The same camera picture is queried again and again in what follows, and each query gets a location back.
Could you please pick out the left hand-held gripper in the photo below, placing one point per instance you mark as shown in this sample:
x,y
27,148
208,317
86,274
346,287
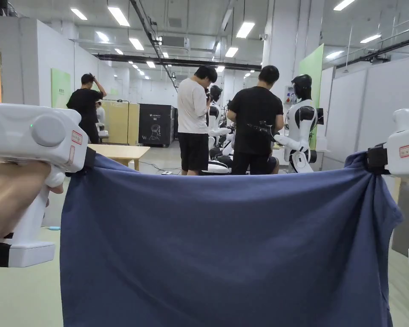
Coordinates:
x,y
37,131

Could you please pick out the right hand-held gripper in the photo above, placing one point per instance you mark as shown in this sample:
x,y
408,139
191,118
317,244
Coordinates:
x,y
407,146

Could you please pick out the dark blue shirt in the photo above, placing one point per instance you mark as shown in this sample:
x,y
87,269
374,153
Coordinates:
x,y
225,245

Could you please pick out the person's left hand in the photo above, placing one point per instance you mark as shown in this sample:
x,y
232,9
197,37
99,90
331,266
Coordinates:
x,y
10,190

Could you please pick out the light wooden cabinet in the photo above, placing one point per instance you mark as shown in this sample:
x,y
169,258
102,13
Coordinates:
x,y
121,122

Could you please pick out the small pale blue item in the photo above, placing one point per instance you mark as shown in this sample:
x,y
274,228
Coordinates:
x,y
53,228

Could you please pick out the white and black humanoid robot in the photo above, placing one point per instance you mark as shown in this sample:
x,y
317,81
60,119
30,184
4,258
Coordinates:
x,y
215,114
301,122

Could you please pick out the black crate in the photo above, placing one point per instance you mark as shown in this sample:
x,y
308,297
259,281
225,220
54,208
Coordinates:
x,y
156,124

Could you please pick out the bed with pale green sheet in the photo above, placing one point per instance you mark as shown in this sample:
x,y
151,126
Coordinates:
x,y
20,296

